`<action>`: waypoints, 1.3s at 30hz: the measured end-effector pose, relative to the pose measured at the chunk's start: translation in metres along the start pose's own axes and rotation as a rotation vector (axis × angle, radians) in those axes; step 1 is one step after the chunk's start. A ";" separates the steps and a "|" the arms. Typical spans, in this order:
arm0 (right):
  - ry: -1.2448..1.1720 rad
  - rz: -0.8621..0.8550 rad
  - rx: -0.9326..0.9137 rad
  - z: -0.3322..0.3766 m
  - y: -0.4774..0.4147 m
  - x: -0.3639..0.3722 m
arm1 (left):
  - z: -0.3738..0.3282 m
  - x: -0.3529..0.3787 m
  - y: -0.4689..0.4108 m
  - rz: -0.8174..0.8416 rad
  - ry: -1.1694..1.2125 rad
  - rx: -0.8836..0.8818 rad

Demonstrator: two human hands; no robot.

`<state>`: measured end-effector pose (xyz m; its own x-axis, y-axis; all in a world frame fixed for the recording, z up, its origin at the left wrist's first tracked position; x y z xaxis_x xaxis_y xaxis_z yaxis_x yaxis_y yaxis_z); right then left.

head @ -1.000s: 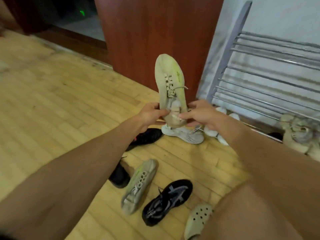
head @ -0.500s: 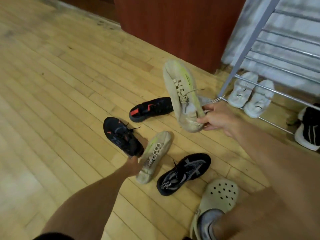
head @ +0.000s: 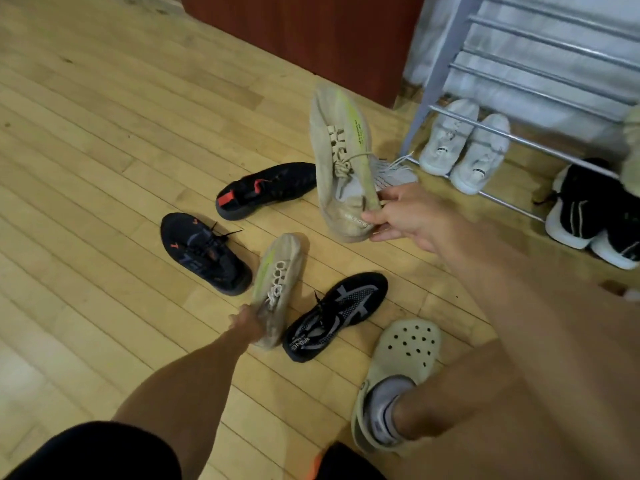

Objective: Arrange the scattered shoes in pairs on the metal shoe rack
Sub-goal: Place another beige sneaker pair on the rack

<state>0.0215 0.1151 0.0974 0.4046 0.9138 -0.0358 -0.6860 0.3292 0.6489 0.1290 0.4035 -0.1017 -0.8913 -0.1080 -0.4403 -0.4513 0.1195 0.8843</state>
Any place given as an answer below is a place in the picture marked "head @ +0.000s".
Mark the person's left hand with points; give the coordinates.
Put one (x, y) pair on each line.
(250, 324)

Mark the person's right hand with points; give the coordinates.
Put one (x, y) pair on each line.
(417, 217)

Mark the person's left fingers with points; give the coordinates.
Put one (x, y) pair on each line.
(240, 318)

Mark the person's right thumb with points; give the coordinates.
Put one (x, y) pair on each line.
(397, 194)

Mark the small beige sneaker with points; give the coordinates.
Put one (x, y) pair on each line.
(277, 279)

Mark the large beige sneaker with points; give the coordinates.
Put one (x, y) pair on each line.
(340, 144)

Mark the person's right forearm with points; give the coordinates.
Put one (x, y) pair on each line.
(540, 294)

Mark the person's left forearm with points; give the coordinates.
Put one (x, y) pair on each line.
(190, 389)

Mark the grey knit sneaker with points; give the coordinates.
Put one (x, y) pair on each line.
(396, 175)

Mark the black sneaker with red accents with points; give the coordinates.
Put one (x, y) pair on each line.
(205, 252)
(275, 187)

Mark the black sneaker with grey pattern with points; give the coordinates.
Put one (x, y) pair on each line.
(340, 309)

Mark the grey metal shoe rack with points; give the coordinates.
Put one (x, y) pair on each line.
(440, 79)

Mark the beige perforated clog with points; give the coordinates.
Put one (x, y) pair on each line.
(407, 344)

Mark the grey sock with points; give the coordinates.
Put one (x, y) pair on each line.
(385, 409)

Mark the brown wooden cabinet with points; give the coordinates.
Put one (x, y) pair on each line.
(325, 34)

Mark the black sneaker with white sole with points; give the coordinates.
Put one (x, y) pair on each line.
(622, 244)
(582, 204)

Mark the black garment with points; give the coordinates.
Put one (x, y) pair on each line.
(85, 454)

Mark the person's right leg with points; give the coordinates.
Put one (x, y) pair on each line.
(460, 419)

